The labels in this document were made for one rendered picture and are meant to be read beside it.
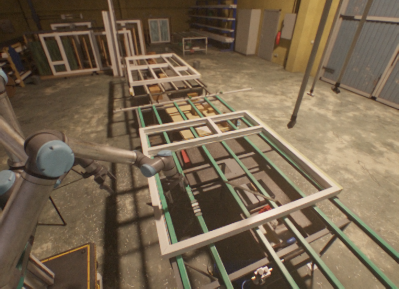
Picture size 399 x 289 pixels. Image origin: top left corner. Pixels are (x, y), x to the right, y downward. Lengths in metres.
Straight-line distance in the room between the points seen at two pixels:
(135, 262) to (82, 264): 0.51
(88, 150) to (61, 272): 1.40
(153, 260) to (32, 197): 1.67
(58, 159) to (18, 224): 0.25
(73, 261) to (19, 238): 1.31
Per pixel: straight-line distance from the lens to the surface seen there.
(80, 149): 1.02
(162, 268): 2.29
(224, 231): 1.36
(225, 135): 2.17
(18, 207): 0.89
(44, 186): 0.85
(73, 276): 2.16
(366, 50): 7.49
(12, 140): 1.25
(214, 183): 2.10
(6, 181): 1.49
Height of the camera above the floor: 2.12
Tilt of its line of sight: 35 degrees down
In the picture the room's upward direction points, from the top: straight up
